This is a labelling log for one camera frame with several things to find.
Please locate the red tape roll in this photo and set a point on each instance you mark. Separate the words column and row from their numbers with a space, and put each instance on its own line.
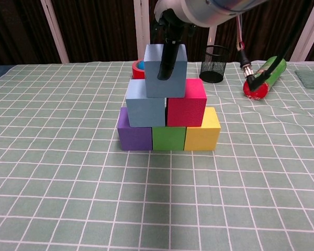
column 138, row 74

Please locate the green chips can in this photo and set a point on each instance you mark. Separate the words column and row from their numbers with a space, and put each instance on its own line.
column 277, row 69

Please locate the green checkered tablecloth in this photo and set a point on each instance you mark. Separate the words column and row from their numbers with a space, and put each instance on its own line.
column 157, row 209

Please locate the blue ball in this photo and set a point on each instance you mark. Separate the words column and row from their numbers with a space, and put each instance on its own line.
column 140, row 66

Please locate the green foam cube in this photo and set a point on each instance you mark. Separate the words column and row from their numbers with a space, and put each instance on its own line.
column 168, row 138

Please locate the yellow foam cube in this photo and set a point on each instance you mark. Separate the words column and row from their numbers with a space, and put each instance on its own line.
column 201, row 138

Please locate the purple foam cube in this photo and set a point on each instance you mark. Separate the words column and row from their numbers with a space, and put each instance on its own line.
column 134, row 138

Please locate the black mesh pen holder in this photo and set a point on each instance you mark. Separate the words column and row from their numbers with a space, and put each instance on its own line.
column 212, row 68

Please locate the light blue foam cube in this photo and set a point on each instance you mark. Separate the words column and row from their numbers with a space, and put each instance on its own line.
column 144, row 112
column 151, row 78

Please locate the white frame post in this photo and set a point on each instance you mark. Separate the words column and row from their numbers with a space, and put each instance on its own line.
column 141, row 31
column 307, row 31
column 55, row 31
column 213, row 36

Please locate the pink foam cube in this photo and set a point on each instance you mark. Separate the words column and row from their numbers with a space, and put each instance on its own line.
column 188, row 109

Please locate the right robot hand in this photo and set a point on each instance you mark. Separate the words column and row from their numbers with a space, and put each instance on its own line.
column 170, row 52

